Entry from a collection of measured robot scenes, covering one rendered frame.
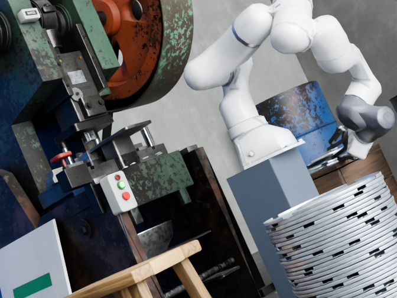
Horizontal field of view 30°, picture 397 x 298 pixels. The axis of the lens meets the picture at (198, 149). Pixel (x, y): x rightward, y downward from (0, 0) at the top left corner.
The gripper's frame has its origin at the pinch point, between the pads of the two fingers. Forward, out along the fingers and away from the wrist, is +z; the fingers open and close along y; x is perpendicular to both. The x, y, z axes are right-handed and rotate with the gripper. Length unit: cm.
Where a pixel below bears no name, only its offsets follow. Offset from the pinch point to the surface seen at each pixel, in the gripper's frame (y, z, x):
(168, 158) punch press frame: 26, 34, 45
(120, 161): 32, 33, 63
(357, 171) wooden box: -10.0, -2.8, -4.8
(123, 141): 38, 34, 58
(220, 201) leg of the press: 2.9, 34.5, 32.2
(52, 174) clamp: 37, 40, 86
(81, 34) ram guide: 86, 39, 54
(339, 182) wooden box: -11.2, -7.7, 6.9
